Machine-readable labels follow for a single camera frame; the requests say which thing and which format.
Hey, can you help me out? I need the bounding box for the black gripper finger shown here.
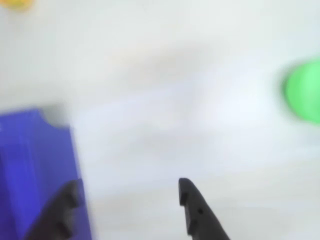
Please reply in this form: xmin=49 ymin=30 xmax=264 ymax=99
xmin=178 ymin=177 xmax=231 ymax=240
xmin=23 ymin=178 xmax=85 ymax=240

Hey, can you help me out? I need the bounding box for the blue plastic box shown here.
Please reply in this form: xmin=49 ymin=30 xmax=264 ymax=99
xmin=0 ymin=108 xmax=94 ymax=240

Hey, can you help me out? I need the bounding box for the green rubber duck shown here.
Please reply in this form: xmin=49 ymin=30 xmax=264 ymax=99
xmin=278 ymin=58 xmax=320 ymax=125

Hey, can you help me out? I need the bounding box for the yellow rubber duck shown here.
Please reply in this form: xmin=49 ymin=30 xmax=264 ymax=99
xmin=0 ymin=0 xmax=35 ymax=12

